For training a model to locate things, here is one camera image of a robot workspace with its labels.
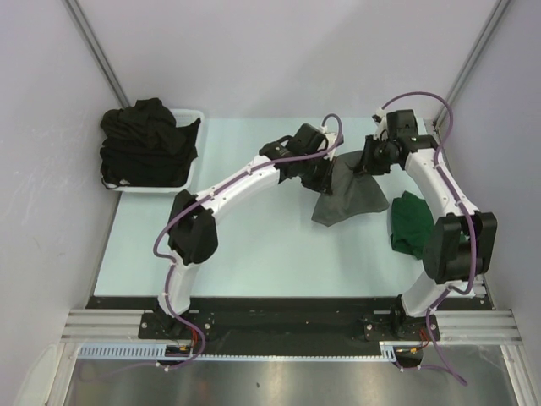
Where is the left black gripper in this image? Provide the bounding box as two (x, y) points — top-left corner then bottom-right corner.
(298, 152), (336, 196)

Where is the grey t shirt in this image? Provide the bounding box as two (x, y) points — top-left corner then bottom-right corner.
(311, 150), (389, 227)

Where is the white plastic basket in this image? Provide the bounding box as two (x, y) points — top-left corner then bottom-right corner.
(101, 108), (206, 195)

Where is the black t shirts pile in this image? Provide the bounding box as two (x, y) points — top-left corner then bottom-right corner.
(100, 97), (202, 189)

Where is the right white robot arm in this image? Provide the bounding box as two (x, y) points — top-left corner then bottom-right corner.
(354, 109), (497, 339)

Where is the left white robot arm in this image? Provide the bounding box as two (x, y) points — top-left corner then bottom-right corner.
(156, 123), (343, 338)

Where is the green folded t shirt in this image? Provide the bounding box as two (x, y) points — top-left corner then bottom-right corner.
(390, 191), (434, 261)

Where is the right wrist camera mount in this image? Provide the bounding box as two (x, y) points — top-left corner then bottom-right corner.
(372, 107), (388, 140)

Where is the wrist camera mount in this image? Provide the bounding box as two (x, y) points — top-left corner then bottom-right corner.
(372, 107), (388, 140)
(318, 125), (343, 161)

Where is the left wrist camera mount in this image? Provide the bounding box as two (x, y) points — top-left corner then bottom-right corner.
(318, 125), (343, 161)

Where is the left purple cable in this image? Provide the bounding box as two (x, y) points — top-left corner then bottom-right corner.
(78, 113), (344, 384)

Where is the purple cable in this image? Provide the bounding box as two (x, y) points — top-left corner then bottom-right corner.
(78, 113), (344, 384)
(380, 91), (481, 386)

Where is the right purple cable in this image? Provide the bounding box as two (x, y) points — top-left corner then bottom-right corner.
(380, 91), (481, 386)

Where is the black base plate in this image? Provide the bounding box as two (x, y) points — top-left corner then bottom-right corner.
(86, 295), (495, 359)

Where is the aluminium frame rail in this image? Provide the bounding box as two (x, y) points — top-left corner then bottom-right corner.
(61, 310), (522, 345)

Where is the light blue cable duct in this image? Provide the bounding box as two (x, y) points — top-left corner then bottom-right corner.
(78, 343), (396, 363)

